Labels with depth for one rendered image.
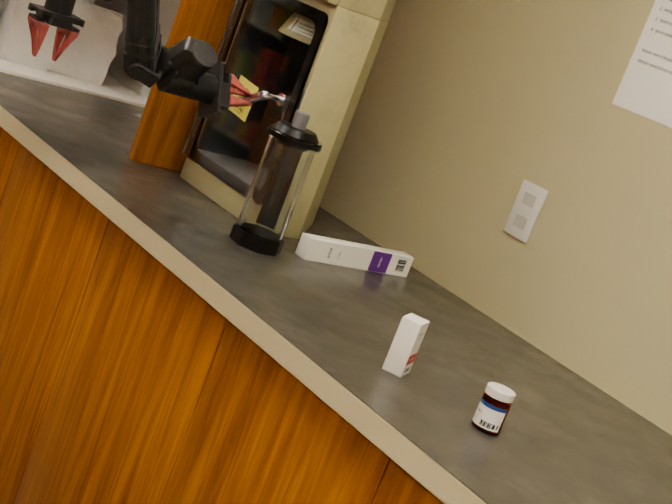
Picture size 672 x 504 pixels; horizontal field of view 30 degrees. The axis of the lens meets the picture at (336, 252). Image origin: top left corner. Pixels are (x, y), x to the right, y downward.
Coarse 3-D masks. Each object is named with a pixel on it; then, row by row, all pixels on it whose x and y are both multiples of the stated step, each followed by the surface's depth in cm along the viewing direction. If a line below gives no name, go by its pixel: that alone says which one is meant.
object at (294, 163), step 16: (272, 128) 230; (272, 144) 231; (288, 144) 229; (320, 144) 233; (272, 160) 230; (288, 160) 230; (304, 160) 231; (256, 176) 233; (272, 176) 231; (288, 176) 231; (304, 176) 233; (256, 192) 232; (272, 192) 231; (288, 192) 232; (256, 208) 232; (272, 208) 232; (288, 208) 233; (240, 224) 235; (256, 224) 233; (272, 224) 233
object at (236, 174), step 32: (256, 0) 258; (288, 0) 249; (256, 32) 256; (288, 32) 248; (320, 32) 240; (256, 64) 255; (288, 64) 247; (288, 96) 245; (224, 128) 260; (256, 128) 252; (192, 160) 268; (224, 160) 259; (256, 160) 250
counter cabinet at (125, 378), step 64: (0, 128) 281; (0, 192) 276; (64, 192) 254; (0, 256) 272; (64, 256) 251; (128, 256) 232; (0, 320) 268; (64, 320) 247; (128, 320) 229; (192, 320) 214; (0, 384) 264; (64, 384) 244; (128, 384) 226; (192, 384) 212; (256, 384) 198; (0, 448) 260; (64, 448) 240; (128, 448) 224; (192, 448) 209; (256, 448) 196; (320, 448) 185
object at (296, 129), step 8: (296, 112) 232; (304, 112) 233; (296, 120) 231; (304, 120) 231; (280, 128) 230; (288, 128) 229; (296, 128) 231; (304, 128) 232; (296, 136) 229; (304, 136) 230; (312, 136) 231
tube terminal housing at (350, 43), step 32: (320, 0) 244; (352, 0) 241; (384, 0) 245; (352, 32) 244; (384, 32) 266; (320, 64) 242; (352, 64) 247; (320, 96) 245; (352, 96) 251; (320, 128) 248; (320, 160) 252; (224, 192) 259; (320, 192) 265; (288, 224) 253
